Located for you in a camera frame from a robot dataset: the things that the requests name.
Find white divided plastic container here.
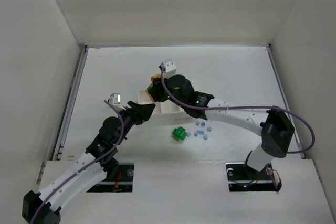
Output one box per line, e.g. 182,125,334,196
138,90,189,123

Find green lego cluster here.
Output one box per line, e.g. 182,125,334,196
172,127,187,142

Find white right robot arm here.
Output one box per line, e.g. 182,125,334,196
146,74,295,172

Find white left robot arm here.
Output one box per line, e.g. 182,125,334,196
22,101,155,223

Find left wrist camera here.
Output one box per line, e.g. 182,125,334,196
104,93,124,111

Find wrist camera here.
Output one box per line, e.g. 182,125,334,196
159,59,177,78
104,93,124,111

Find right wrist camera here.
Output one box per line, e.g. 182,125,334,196
159,59,177,78

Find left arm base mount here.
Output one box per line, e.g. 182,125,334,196
87,163,134,193

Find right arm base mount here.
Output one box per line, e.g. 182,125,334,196
226,162,282,192

